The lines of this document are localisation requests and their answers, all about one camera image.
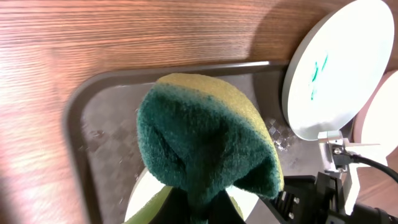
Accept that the white plate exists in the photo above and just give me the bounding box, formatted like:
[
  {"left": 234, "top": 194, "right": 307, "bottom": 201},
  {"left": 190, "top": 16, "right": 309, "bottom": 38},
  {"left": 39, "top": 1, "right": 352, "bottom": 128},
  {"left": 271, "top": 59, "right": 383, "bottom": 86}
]
[
  {"left": 353, "top": 70, "right": 397, "bottom": 155},
  {"left": 124, "top": 168, "right": 259, "bottom": 223},
  {"left": 282, "top": 0, "right": 395, "bottom": 141}
]

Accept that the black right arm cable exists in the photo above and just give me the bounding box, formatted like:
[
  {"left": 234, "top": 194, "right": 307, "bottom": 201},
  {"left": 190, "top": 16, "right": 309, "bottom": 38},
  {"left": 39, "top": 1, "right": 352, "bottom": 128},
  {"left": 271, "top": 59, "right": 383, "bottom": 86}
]
[{"left": 332, "top": 146, "right": 398, "bottom": 184}]

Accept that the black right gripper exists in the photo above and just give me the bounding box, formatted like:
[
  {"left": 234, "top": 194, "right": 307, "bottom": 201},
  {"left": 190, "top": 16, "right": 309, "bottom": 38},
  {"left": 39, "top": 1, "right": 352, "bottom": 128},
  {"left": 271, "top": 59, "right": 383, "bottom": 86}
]
[{"left": 261, "top": 131, "right": 397, "bottom": 224}]

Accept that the green yellow sponge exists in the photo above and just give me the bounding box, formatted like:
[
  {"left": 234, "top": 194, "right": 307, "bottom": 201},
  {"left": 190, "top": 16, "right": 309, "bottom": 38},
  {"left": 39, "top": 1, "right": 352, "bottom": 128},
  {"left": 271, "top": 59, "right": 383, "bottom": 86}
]
[{"left": 136, "top": 73, "right": 284, "bottom": 223}]

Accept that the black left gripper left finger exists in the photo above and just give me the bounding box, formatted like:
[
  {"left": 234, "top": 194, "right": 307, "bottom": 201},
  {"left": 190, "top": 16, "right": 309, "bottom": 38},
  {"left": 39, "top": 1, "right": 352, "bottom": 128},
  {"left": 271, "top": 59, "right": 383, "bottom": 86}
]
[{"left": 149, "top": 188, "right": 191, "bottom": 224}]

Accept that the large dark serving tray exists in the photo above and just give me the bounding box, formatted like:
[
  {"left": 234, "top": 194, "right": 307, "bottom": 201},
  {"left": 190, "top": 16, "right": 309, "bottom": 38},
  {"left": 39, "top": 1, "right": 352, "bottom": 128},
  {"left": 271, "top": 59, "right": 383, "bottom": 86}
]
[{"left": 63, "top": 61, "right": 322, "bottom": 223}]

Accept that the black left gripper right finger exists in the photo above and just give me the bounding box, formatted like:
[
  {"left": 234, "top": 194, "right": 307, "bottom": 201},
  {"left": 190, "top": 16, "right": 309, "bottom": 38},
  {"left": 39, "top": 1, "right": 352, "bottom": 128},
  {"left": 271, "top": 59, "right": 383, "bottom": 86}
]
[{"left": 211, "top": 190, "right": 246, "bottom": 224}]

